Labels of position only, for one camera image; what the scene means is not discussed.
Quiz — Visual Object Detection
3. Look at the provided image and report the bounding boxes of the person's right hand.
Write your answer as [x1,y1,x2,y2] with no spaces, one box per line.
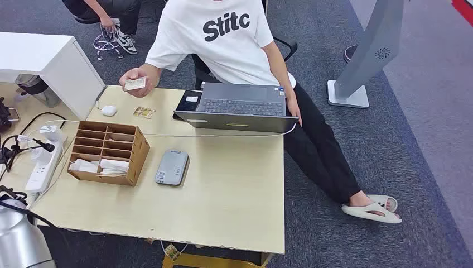
[119,68,154,98]

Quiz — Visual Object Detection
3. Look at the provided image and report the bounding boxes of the person's left hand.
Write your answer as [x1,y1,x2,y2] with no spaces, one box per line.
[286,94,303,127]

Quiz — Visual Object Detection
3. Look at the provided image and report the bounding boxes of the ID card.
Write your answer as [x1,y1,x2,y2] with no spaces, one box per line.
[123,78,147,92]

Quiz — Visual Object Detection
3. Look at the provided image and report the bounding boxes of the yellow printed card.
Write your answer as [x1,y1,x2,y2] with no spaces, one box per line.
[133,106,156,119]

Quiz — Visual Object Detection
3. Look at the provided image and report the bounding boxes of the person in dark clothes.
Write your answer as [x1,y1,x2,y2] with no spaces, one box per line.
[61,0,141,55]

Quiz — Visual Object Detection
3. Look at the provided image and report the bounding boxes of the person in white shirt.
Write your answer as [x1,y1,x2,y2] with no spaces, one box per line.
[119,0,403,225]

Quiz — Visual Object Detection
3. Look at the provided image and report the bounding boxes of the grey card reader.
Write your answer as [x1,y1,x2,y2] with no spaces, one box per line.
[155,149,190,186]

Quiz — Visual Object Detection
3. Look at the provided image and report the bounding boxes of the black flat device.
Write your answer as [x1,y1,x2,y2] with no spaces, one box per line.
[172,89,203,121]

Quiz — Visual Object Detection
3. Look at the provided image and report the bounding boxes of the grey laptop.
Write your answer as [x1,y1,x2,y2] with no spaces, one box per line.
[173,82,300,134]

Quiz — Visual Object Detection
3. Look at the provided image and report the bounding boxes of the black office chair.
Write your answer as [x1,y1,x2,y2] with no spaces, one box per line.
[191,35,298,92]

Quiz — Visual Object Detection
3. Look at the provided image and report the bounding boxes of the brown cardboard organizer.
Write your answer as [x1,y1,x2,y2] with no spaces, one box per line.
[67,120,151,187]

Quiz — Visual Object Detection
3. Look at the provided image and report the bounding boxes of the dark round base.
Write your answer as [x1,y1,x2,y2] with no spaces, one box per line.
[344,44,359,64]

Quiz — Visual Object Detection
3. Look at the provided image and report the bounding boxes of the white paper sleeve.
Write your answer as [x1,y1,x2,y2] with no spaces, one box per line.
[99,159,130,176]
[69,159,100,174]

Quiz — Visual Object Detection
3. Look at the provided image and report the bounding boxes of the grey kiosk stand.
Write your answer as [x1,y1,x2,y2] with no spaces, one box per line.
[327,0,406,109]

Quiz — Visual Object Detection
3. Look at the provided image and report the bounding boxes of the grey plastic container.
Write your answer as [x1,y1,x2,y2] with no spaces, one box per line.
[15,74,62,109]

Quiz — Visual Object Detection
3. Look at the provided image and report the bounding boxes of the white cabinet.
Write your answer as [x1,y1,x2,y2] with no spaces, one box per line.
[0,32,107,121]

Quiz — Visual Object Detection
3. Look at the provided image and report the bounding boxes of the white charger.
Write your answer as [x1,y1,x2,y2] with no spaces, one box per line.
[38,125,67,143]

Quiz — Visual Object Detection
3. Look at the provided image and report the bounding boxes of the black microphone tripod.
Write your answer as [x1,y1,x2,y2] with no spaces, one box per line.
[0,135,56,175]

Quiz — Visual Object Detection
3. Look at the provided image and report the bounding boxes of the white sandal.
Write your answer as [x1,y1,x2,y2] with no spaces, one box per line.
[341,202,403,225]
[365,194,399,213]

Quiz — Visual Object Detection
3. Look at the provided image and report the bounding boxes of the white power strip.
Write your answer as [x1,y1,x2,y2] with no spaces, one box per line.
[24,142,64,194]

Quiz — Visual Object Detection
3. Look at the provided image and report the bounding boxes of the small printed tag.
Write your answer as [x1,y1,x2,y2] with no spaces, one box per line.
[164,244,181,261]

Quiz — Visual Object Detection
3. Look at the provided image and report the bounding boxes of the red strip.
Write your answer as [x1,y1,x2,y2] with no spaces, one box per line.
[451,0,473,27]

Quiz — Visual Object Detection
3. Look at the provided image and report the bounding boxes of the yellow base frame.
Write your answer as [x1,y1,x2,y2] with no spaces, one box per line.
[162,252,275,268]

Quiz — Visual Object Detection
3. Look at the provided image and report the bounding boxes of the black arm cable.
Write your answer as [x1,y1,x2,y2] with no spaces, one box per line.
[0,185,73,256]

